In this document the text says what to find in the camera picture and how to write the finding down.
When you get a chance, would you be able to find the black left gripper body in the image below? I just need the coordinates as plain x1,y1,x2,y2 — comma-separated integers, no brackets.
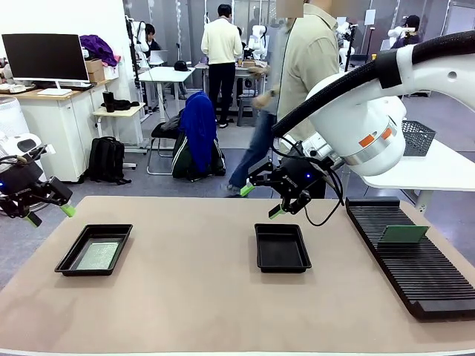
0,162,48,218

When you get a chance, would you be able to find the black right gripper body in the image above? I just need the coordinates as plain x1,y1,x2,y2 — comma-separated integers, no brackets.
273,158,313,203

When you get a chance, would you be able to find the black rectangular ESD tray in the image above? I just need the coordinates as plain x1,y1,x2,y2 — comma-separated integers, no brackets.
53,223,134,278
254,222,313,274

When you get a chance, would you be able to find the green circuit board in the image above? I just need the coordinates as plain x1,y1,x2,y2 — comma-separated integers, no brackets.
76,241,122,271
377,224,430,245

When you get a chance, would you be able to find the person in blue jeans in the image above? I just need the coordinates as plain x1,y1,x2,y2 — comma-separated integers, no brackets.
224,20,285,198

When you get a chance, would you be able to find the black backpack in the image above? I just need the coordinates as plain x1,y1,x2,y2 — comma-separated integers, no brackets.
88,136,132,186

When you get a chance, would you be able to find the white desk with wood top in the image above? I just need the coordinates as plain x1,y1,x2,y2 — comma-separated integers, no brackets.
0,78,114,183

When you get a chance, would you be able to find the blue jacket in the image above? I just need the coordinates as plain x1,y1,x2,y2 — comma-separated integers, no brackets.
178,90,218,175

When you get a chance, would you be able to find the grey plastic stool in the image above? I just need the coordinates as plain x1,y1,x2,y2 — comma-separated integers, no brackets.
236,96,261,128

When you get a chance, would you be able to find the black jacket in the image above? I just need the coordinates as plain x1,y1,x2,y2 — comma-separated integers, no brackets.
151,113,186,141

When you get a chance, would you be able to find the black keyboard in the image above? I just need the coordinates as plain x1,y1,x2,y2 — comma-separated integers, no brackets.
59,82,96,92

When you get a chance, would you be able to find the small wood-top side table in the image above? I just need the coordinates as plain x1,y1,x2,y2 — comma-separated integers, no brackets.
91,102,147,171

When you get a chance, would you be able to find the person in beige shirt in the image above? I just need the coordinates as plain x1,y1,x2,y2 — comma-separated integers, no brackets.
276,0,341,200

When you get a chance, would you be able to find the white workbench table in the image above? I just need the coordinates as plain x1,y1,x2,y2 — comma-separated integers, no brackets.
193,60,274,125

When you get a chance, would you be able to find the black cloth bundle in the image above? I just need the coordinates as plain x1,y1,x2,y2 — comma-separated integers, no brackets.
111,99,141,112

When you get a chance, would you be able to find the black computer monitor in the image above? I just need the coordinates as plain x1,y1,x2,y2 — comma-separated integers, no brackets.
1,33,91,97

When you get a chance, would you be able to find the grey plastic mesh basket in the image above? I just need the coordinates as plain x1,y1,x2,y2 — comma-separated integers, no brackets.
401,119,437,157

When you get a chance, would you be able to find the black tripod stand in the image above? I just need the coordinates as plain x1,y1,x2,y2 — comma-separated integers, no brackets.
342,23,358,73

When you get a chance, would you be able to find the white office table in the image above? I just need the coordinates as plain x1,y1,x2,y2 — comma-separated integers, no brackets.
137,66,197,114

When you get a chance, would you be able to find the person in cream sweater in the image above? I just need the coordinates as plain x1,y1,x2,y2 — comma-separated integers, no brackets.
200,3,244,129

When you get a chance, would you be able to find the purple cloth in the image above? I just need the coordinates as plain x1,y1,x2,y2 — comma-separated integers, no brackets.
79,34,119,68

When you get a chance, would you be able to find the black slotted board rack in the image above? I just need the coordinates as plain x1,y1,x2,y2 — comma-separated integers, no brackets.
344,196,475,321

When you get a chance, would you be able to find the silver laptop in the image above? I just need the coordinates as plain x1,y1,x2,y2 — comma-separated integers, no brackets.
148,50,169,68

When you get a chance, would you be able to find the seated person in black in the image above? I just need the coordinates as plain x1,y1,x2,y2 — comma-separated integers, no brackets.
142,22,163,52

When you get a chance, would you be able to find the person in navy jacket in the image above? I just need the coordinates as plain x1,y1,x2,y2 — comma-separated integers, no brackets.
388,14,422,50

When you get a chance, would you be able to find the thin black left gripper cable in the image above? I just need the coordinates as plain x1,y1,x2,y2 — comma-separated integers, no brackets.
0,145,50,167

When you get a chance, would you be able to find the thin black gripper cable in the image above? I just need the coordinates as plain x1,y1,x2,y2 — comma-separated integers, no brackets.
0,145,50,167
303,162,347,228

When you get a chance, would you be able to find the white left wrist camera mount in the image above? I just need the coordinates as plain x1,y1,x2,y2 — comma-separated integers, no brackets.
0,131,57,159

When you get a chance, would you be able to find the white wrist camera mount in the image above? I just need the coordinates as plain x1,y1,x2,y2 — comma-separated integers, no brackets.
299,133,337,162
0,131,57,159

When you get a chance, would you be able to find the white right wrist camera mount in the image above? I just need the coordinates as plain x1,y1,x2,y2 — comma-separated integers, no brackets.
299,133,337,162

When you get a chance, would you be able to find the thin black right gripper cable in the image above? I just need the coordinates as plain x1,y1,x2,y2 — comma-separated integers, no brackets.
303,162,347,228

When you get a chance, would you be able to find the metal frame chair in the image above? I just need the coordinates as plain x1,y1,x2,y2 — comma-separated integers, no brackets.
146,122,223,177

